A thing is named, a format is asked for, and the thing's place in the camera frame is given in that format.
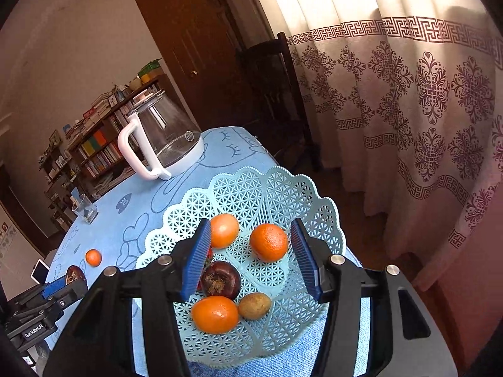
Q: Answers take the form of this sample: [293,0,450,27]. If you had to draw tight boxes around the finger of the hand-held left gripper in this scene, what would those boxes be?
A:
[41,276,88,309]

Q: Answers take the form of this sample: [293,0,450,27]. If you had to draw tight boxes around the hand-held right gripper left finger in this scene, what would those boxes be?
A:
[43,219,213,377]

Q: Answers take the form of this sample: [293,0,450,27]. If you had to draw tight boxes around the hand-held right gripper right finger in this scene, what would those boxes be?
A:
[290,218,458,377]

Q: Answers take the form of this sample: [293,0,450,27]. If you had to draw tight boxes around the dark passion fruit front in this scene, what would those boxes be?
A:
[200,261,241,300]

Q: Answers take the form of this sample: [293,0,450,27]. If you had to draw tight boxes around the medium mandarin orange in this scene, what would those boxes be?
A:
[210,213,240,249]

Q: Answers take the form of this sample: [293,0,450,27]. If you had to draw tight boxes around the large smooth orange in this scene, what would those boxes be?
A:
[191,296,240,334]

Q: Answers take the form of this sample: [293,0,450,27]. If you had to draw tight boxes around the pale yellow round fruit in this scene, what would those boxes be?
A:
[238,293,272,320]

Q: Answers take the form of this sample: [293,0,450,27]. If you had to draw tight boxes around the light blue lattice basket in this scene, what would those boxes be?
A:
[135,166,346,369]

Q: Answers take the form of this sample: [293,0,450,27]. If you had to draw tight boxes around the white tablet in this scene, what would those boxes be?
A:
[31,258,51,283]

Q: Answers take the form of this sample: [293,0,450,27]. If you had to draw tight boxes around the rough-skinned orange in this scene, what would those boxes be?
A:
[250,223,289,262]

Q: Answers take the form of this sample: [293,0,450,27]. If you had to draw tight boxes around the clear drinking glass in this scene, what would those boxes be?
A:
[72,193,99,224]

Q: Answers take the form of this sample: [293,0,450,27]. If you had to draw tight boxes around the blue printed tablecloth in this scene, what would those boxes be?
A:
[45,126,372,377]

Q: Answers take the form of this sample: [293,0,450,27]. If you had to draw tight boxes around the dark shelf rack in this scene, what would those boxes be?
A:
[37,129,81,226]

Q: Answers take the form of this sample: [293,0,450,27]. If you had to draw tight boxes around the brown wooden bookcase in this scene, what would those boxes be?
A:
[37,74,168,224]

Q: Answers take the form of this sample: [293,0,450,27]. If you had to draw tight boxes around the rows of shelved books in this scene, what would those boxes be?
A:
[65,90,138,181]

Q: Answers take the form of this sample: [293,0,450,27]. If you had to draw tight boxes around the patterned cream curtain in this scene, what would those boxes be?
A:
[244,0,503,362]

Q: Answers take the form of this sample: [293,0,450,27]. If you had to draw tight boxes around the dark wooden chair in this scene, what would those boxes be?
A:
[236,31,320,170]

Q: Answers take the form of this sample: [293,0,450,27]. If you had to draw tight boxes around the green box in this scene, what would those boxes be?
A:
[137,59,163,76]

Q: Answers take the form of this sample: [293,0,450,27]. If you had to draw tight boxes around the brown wooden door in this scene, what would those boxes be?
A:
[135,0,276,136]

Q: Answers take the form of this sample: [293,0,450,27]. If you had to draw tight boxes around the wall stickers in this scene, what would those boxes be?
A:
[0,222,14,260]

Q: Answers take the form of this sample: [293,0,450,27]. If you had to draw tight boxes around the glass kettle white handle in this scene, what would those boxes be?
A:
[117,90,205,181]

